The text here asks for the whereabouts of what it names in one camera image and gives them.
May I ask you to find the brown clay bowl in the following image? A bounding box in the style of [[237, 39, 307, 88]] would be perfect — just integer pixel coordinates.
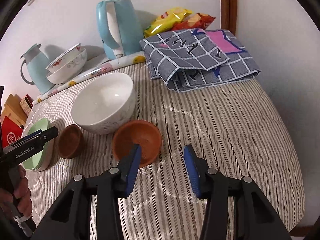
[[112, 120, 162, 168], [57, 124, 84, 159]]

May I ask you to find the light green plastic plate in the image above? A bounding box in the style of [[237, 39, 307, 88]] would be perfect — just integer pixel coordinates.
[[23, 118, 54, 172]]

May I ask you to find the white ceramic bowl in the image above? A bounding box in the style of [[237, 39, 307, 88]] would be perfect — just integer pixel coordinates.
[[71, 73, 136, 134]]

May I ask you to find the person's left hand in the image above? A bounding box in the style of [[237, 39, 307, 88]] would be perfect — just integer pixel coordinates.
[[0, 165, 33, 219]]

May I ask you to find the pink plastic plate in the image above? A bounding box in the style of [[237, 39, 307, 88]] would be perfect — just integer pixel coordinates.
[[37, 139, 55, 172]]

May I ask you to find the red paper bag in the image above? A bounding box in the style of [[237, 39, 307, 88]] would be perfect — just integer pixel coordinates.
[[2, 116, 23, 148]]

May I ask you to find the brown cardboard box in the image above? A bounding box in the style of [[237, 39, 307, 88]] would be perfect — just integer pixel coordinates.
[[1, 94, 28, 126]]

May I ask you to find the patterned kraft gift box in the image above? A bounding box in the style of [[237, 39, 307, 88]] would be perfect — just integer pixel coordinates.
[[19, 94, 33, 116]]

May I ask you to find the striped quilted table cover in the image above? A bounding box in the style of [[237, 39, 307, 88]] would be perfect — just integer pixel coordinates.
[[23, 63, 305, 239]]

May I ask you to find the large white porcelain bowl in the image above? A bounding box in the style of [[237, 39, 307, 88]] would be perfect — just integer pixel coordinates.
[[47, 48, 87, 85]]

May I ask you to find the light blue thermos jug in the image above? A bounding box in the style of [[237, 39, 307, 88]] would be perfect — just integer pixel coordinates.
[[20, 43, 54, 94]]

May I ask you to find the patterned white porcelain bowl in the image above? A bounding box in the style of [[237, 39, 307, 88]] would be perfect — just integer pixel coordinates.
[[46, 43, 81, 73]]

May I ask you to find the fruit pattern table mat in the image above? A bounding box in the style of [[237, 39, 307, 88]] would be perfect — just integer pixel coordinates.
[[33, 51, 146, 106]]

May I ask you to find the light blue electric kettle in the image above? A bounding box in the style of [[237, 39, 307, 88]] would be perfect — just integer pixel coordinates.
[[96, 0, 143, 60]]

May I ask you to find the grey checked folded cloth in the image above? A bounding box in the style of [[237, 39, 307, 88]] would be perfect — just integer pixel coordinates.
[[140, 28, 261, 93]]

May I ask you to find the yellow chips bag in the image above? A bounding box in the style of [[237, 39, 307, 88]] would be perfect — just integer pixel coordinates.
[[144, 7, 193, 38]]

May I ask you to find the red chips bag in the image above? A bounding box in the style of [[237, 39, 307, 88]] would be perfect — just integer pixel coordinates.
[[171, 13, 216, 30]]

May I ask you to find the brown wooden door frame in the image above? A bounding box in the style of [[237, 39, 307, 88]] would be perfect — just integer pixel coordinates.
[[220, 0, 238, 35]]

